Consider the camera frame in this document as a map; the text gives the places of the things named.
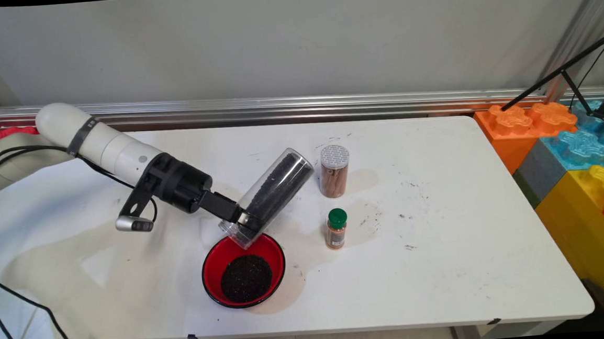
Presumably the aluminium rail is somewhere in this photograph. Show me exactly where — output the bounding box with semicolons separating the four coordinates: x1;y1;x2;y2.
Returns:
0;70;604;144

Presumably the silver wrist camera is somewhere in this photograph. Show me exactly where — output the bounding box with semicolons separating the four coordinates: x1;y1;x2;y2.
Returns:
115;213;155;234

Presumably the orange foam block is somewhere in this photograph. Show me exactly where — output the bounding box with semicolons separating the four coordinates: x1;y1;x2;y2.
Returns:
474;99;581;177

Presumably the black seed pile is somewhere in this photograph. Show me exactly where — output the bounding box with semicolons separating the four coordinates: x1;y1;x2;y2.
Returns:
219;253;274;304

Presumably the clear plastic jar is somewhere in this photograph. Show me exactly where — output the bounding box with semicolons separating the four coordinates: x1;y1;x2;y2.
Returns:
214;146;319;252

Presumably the grey foam block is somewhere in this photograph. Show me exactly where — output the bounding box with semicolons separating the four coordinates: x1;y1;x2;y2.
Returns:
510;137;569;210

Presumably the blue studded foam block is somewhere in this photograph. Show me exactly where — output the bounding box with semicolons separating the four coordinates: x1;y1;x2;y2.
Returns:
538;99;604;174

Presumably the spice bottle green cap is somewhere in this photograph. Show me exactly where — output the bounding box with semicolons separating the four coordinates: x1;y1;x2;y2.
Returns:
324;207;350;251

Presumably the red bowl black rim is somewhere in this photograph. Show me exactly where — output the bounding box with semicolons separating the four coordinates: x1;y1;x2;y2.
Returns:
199;231;289;311

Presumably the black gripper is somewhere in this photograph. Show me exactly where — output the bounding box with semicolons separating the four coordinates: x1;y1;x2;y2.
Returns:
146;146;266;240

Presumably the black cable strap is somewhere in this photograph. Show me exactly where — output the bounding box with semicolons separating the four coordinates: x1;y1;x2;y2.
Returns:
64;117;101;157

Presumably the cinnamon stick jar silver lid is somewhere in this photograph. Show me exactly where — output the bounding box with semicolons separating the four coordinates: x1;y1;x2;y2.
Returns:
316;143;352;199

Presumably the black tripod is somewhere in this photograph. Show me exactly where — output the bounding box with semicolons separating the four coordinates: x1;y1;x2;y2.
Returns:
497;30;604;129

